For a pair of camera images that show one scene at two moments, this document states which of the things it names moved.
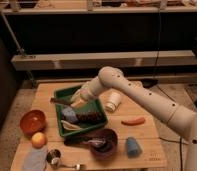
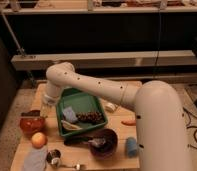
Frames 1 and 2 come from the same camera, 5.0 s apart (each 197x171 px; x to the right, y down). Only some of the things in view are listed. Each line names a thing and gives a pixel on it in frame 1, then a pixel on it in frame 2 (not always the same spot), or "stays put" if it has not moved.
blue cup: (134, 149) stays put
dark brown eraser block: (62, 101) to (32, 113)
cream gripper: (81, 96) to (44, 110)
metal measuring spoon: (53, 158) stays put
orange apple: (38, 140) stays put
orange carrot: (133, 122) stays put
